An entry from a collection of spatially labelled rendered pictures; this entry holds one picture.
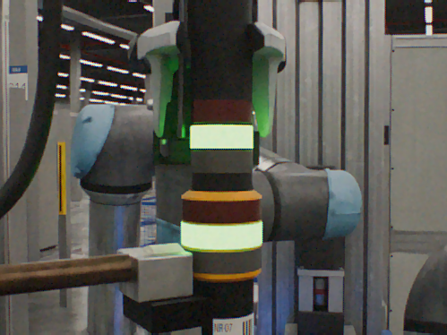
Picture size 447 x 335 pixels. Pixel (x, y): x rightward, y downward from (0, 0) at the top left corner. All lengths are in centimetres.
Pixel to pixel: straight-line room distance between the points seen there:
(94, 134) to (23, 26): 635
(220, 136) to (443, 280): 47
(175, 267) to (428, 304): 48
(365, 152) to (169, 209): 71
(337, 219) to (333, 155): 58
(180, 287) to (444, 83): 195
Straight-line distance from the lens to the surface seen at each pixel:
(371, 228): 122
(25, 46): 721
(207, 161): 31
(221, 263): 31
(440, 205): 220
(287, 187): 61
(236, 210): 31
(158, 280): 30
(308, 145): 120
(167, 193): 58
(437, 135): 219
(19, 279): 28
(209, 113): 31
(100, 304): 103
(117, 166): 93
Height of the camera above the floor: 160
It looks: 2 degrees down
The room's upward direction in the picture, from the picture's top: straight up
